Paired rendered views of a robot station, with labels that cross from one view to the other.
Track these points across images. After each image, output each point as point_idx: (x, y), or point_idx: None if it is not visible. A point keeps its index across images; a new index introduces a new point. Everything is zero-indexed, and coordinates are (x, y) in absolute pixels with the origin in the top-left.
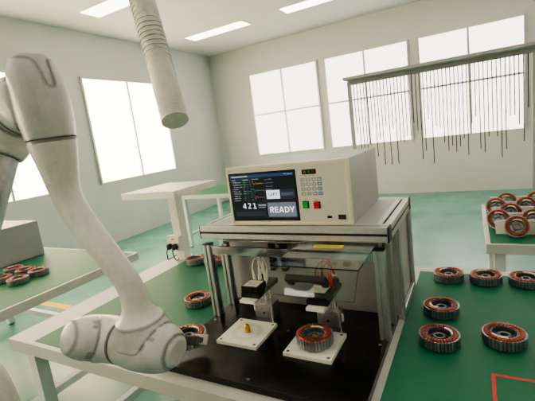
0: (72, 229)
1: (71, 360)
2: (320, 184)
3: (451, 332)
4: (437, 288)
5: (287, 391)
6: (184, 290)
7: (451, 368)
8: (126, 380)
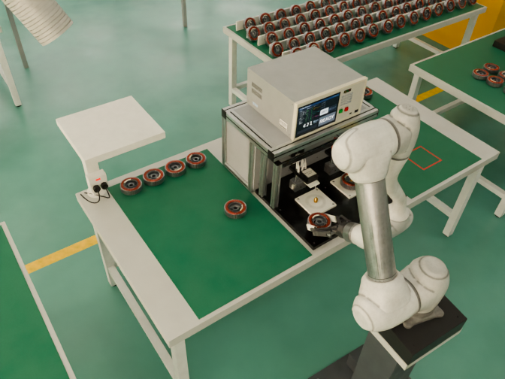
0: (396, 190)
1: (251, 297)
2: (351, 96)
3: None
4: None
5: None
6: (195, 212)
7: None
8: (300, 271)
